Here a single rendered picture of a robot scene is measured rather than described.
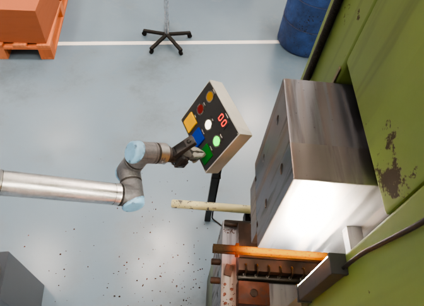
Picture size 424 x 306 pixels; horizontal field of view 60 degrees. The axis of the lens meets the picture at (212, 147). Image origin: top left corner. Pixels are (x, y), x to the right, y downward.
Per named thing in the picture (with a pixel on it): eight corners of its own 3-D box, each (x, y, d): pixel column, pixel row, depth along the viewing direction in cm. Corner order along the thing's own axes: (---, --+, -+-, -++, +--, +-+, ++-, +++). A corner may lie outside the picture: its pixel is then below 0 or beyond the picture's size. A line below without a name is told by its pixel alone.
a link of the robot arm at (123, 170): (114, 187, 152) (127, 171, 145) (112, 164, 159) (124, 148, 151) (135, 190, 158) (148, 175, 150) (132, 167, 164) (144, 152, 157)
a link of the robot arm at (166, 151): (158, 137, 152) (164, 156, 147) (167, 139, 156) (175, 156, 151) (148, 151, 157) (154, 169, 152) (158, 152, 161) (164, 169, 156)
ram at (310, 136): (257, 277, 103) (296, 217, 70) (254, 163, 125) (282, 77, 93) (402, 287, 104) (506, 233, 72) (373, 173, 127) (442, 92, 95)
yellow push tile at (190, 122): (188, 133, 179) (196, 122, 175) (182, 121, 183) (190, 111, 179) (191, 133, 180) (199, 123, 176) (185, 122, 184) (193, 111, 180)
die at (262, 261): (236, 275, 147) (238, 269, 140) (236, 228, 159) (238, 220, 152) (337, 282, 149) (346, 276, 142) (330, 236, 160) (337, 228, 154)
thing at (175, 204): (170, 210, 196) (170, 205, 192) (171, 201, 199) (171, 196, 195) (252, 216, 198) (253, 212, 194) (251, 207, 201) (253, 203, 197)
